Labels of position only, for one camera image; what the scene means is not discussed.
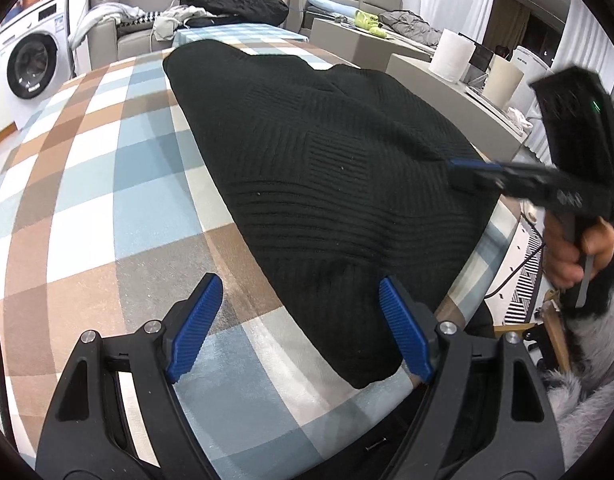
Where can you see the checkered blanket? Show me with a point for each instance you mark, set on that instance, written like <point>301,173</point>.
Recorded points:
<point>87,185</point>

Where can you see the person's right forearm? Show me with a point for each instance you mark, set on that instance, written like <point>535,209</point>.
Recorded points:
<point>597,340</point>

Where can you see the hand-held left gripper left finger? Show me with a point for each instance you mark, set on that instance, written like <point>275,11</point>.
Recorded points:
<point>197,325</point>

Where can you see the green toy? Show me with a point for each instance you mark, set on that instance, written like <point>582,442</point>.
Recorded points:
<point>364,20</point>

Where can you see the grey bedding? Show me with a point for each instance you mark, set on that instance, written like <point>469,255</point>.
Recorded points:
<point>412,27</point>

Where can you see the wooden chair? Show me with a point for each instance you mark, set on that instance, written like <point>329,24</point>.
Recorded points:
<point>554,330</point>

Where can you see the striped rug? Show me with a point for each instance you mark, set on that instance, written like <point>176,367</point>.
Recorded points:
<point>524,290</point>

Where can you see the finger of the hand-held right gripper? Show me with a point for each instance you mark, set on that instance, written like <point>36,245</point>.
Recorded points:
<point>479,180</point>
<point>474,164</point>

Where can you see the white air purifier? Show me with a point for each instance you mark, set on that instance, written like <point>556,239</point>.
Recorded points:
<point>534,60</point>

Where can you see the person's right hand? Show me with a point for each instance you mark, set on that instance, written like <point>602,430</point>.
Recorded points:
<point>562,255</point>

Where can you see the cream cylindrical container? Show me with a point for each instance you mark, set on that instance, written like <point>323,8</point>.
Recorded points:
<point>502,82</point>

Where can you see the black knit sweater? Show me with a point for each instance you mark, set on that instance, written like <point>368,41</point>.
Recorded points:
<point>312,175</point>

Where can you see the blue pillow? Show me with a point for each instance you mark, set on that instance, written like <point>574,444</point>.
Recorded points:
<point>332,4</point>

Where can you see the black quilted jacket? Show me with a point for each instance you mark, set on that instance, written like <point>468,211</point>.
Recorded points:
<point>232,0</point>

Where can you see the white grey clothing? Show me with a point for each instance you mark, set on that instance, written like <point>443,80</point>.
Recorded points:
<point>169,22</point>

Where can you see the grey sofa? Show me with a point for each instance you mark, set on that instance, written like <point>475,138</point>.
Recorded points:
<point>132,42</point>

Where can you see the teal checkered small table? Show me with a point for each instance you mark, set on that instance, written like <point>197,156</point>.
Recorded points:
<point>247,32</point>

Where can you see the houndstooth pillow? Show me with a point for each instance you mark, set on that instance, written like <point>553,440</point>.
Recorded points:
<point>137,18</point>

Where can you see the dark cardboard box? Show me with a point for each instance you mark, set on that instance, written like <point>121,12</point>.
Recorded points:
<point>479,57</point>

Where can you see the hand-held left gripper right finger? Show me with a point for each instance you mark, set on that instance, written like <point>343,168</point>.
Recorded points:
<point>404,325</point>

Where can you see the white washing machine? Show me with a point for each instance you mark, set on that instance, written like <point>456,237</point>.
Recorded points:
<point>32,65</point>

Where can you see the light grey clothing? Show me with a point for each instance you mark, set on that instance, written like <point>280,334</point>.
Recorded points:
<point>102,15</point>

